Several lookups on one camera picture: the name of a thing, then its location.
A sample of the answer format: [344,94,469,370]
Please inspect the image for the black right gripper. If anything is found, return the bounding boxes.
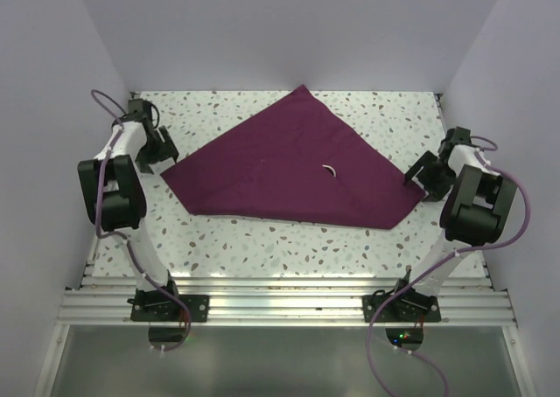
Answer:
[405,150,457,203]

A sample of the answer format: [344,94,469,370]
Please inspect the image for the purple cloth mat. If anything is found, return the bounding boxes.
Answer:
[162,86,424,230]

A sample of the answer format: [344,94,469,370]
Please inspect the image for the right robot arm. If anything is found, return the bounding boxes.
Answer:
[389,145,531,321]

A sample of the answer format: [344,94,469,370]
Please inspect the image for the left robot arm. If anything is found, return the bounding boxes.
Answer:
[77,98,182,321]

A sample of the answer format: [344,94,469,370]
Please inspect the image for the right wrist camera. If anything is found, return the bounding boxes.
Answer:
[444,127,472,145]

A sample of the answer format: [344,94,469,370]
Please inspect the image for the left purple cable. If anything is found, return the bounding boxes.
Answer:
[90,89,193,352]

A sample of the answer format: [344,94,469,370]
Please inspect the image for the purple cable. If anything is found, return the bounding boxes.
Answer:
[90,89,193,352]
[365,136,533,397]

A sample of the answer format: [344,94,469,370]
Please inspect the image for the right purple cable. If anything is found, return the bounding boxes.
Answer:
[365,136,533,397]

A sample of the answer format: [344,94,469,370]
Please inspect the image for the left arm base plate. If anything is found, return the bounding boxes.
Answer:
[127,295,210,323]

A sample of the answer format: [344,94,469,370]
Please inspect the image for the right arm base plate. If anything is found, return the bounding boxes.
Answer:
[361,295,442,323]

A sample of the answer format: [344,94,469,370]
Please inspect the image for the aluminium rail frame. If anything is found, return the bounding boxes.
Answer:
[32,91,533,397]

